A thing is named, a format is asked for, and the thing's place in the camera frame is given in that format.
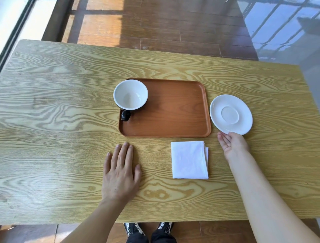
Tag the white round saucer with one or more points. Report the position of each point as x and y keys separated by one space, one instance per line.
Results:
x=231 y=114

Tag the person's right thumb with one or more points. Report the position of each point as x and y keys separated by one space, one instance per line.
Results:
x=237 y=136

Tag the dark window frame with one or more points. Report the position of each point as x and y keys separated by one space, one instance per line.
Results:
x=15 y=35

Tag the person's left forearm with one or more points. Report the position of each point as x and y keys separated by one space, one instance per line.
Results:
x=97 y=222

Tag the person's right hand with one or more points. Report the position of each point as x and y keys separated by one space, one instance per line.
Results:
x=235 y=146

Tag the person's right forearm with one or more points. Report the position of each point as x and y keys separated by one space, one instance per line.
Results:
x=267 y=200

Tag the person's right black-white shoe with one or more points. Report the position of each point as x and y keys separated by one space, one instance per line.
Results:
x=165 y=227

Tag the person's left black trouser leg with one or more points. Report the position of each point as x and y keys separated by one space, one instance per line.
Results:
x=137 y=238

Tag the person's left middle finger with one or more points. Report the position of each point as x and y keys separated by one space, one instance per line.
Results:
x=123 y=155

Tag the black cup with white inside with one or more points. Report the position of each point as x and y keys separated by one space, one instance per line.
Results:
x=130 y=96

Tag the folded white napkin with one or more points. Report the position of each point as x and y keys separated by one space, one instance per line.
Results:
x=189 y=160

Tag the person's black-white shoe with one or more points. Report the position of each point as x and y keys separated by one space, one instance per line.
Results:
x=165 y=227
x=133 y=229

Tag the person's left thumb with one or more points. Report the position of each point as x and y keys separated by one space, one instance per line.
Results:
x=138 y=174

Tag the brown rectangular serving tray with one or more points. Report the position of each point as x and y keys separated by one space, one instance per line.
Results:
x=172 y=110

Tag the person's left little finger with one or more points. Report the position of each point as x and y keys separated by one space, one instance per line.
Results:
x=107 y=163

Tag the person's left hand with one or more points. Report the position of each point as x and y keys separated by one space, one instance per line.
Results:
x=120 y=180

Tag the person's black trouser leg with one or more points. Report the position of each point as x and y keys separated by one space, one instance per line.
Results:
x=137 y=238
x=163 y=237

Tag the person's right black trouser leg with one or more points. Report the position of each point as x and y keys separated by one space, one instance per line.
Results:
x=163 y=237

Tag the person's left black-white shoe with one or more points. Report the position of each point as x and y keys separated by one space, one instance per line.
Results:
x=133 y=229

